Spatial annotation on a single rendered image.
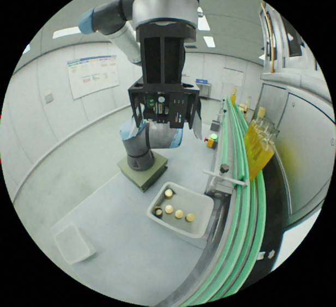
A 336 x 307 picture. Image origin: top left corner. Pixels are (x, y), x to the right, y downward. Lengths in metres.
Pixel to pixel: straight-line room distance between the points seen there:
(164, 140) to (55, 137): 3.37
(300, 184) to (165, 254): 0.52
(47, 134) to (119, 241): 3.27
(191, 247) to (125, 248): 0.26
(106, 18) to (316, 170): 0.59
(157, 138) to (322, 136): 0.57
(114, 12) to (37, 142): 3.49
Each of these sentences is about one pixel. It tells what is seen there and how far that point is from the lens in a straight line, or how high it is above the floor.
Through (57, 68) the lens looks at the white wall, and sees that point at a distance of 3.50.
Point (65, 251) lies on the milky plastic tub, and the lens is 0.70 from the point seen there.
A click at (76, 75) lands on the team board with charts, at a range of 3.51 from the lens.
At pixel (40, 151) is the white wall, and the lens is 3.66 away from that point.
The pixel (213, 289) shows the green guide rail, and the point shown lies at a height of 0.95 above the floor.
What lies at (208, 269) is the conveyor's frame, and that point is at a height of 0.88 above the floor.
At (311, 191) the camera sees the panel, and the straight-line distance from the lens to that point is 0.39.
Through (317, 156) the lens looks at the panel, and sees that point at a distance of 0.41.
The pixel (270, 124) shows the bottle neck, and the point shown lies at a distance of 0.44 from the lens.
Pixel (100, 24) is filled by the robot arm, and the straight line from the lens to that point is 0.27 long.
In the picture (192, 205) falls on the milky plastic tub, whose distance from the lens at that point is 0.49.
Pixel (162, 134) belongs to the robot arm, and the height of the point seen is 1.03.
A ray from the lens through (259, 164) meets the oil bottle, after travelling 0.43.
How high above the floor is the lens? 1.23
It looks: 37 degrees down
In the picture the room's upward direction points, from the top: straight up
